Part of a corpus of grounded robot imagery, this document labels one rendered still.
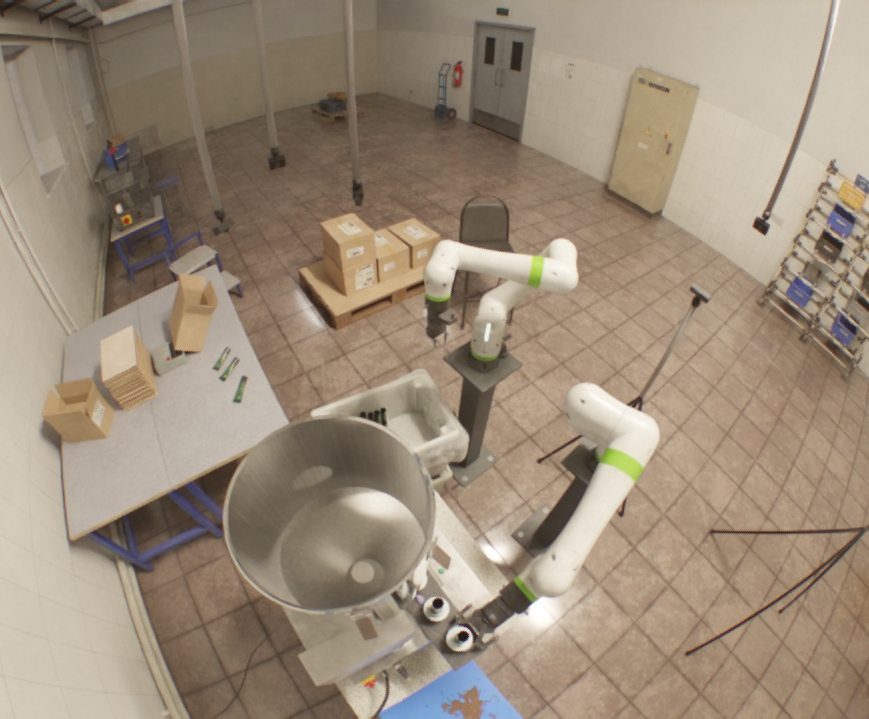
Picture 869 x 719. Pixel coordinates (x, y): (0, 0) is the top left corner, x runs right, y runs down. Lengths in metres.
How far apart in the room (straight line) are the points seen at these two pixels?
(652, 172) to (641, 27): 2.09
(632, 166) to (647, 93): 1.06
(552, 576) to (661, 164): 5.32
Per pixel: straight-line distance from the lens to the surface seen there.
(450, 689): 1.71
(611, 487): 1.06
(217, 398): 2.17
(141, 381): 2.31
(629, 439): 1.09
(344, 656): 0.98
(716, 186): 5.93
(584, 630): 2.47
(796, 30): 5.72
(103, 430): 2.38
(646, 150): 5.89
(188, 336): 2.37
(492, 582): 1.60
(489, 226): 3.28
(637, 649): 2.59
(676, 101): 5.66
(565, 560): 1.04
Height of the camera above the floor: 2.30
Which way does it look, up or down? 48 degrees down
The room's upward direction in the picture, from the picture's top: 2 degrees clockwise
